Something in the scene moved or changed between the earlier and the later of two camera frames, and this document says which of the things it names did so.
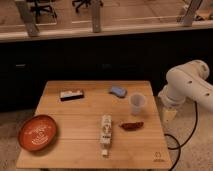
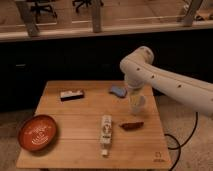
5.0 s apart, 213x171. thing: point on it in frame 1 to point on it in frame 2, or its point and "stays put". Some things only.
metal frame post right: [190, 13] stays put
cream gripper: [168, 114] to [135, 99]
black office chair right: [86, 2] stays put
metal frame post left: [26, 13] stays put
